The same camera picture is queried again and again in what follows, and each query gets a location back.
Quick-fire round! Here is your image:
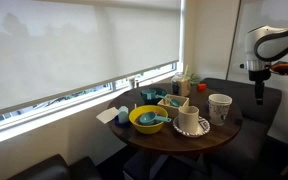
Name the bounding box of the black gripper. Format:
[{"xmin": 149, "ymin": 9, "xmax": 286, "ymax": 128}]
[{"xmin": 249, "ymin": 69, "xmax": 271, "ymax": 105}]

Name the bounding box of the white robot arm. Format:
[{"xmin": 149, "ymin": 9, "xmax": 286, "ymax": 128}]
[{"xmin": 240, "ymin": 26, "xmax": 288, "ymax": 105}]

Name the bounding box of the patterned paper cup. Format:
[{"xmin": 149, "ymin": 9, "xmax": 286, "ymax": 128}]
[{"xmin": 208, "ymin": 94, "xmax": 232, "ymax": 126}]

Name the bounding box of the blue patterned paper plate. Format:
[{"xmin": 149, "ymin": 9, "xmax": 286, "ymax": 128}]
[{"xmin": 172, "ymin": 116, "xmax": 210, "ymax": 138}]

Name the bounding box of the plain white paper cup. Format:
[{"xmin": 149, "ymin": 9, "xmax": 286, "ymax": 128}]
[{"xmin": 178, "ymin": 106, "xmax": 199, "ymax": 134}]

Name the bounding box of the clear jar of rice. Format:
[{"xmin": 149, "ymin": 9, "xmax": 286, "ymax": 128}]
[{"xmin": 171, "ymin": 73, "xmax": 190, "ymax": 96}]

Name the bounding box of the teal measuring cup in bowl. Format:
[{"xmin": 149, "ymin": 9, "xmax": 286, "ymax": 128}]
[{"xmin": 140, "ymin": 112, "xmax": 171, "ymax": 125}]

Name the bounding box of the red small block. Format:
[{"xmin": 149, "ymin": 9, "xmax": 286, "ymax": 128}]
[{"xmin": 197, "ymin": 83, "xmax": 207, "ymax": 91}]

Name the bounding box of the dark grey bench seat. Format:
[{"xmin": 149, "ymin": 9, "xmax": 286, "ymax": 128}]
[{"xmin": 202, "ymin": 78, "xmax": 282, "ymax": 179}]

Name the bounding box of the white whiteboard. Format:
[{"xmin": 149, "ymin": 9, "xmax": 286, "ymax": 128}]
[{"xmin": 226, "ymin": 0, "xmax": 288, "ymax": 83}]

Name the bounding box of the teal scoop in box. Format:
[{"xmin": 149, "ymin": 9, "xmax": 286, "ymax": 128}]
[{"xmin": 155, "ymin": 95, "xmax": 180, "ymax": 107}]

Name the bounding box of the wooden box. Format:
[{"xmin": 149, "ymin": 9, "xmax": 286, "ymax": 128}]
[{"xmin": 156, "ymin": 93, "xmax": 190, "ymax": 119}]

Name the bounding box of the round wooden table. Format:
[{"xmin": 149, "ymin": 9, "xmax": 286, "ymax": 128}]
[{"xmin": 106, "ymin": 82, "xmax": 244, "ymax": 180}]

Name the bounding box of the dark blue bowl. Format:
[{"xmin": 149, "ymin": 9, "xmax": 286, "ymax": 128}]
[{"xmin": 140, "ymin": 87, "xmax": 167, "ymax": 105}]

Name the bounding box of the yellow bowl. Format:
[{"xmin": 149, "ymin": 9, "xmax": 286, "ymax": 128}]
[{"xmin": 129, "ymin": 105, "xmax": 168, "ymax": 134}]

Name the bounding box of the light blue small carton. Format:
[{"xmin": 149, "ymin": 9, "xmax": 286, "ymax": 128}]
[{"xmin": 118, "ymin": 106, "xmax": 129, "ymax": 123}]

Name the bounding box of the white paper card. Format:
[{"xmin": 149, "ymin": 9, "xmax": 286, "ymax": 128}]
[{"xmin": 96, "ymin": 107, "xmax": 118, "ymax": 124}]

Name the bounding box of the white roller blind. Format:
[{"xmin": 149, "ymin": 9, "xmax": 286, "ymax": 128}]
[{"xmin": 0, "ymin": 0, "xmax": 181, "ymax": 114}]

